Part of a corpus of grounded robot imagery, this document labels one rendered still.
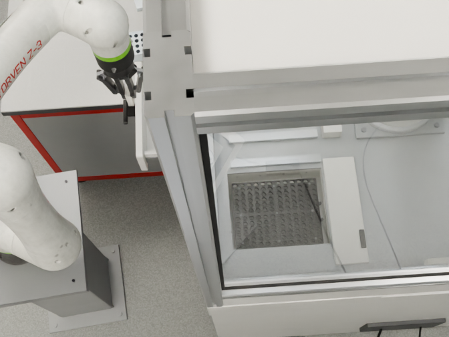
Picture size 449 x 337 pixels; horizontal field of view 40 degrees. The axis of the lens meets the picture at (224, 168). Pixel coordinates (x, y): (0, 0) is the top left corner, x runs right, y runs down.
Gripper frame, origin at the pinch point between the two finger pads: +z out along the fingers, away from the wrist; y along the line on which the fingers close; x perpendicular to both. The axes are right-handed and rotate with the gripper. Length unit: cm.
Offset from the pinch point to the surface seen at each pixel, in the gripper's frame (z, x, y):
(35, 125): 30.6, -8.1, 35.4
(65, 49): 17.3, -27.4, 22.9
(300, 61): -103, 53, -31
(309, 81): -106, 56, -31
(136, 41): 15.3, -27.1, 0.1
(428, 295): 3, 58, -72
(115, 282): 92, 33, 21
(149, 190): 93, -5, 7
